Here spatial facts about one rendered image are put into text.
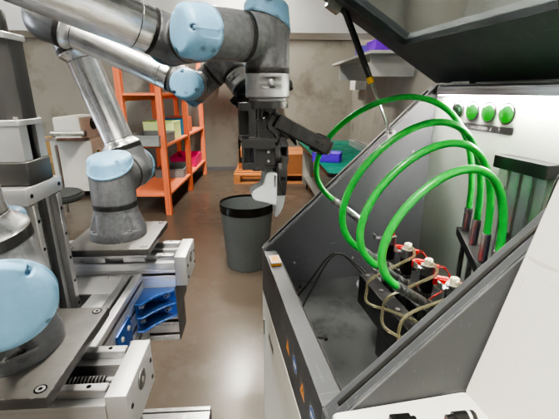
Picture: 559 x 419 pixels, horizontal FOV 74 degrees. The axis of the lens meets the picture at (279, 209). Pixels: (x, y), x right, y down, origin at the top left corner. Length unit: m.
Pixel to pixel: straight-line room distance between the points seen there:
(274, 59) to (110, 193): 0.61
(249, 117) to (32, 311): 0.41
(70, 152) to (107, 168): 4.88
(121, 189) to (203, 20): 0.61
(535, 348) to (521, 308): 0.05
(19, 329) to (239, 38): 0.47
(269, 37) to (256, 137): 0.16
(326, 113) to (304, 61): 0.99
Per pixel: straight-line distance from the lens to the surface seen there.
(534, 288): 0.62
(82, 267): 1.16
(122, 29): 0.67
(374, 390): 0.63
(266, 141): 0.64
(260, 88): 0.64
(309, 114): 7.12
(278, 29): 0.65
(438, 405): 0.67
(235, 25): 0.60
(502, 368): 0.66
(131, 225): 1.10
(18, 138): 0.86
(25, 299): 0.51
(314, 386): 0.71
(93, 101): 1.21
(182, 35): 0.59
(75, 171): 5.97
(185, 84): 0.97
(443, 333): 0.62
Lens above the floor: 1.43
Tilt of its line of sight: 18 degrees down
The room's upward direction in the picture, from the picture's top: straight up
